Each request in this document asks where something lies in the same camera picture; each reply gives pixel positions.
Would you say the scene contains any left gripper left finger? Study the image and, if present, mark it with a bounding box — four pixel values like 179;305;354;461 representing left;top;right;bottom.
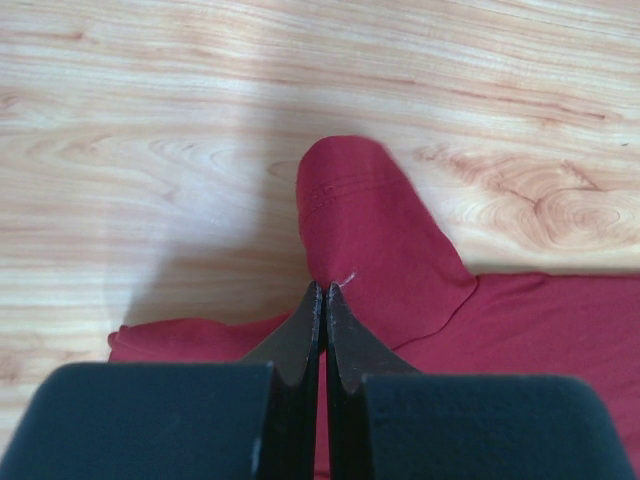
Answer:
1;284;322;479

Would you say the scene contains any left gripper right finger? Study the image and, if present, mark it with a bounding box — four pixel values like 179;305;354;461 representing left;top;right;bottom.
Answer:
324;285;633;479

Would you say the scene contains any dark red t shirt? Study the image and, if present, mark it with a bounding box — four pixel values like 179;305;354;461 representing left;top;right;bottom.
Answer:
107;134;640;480

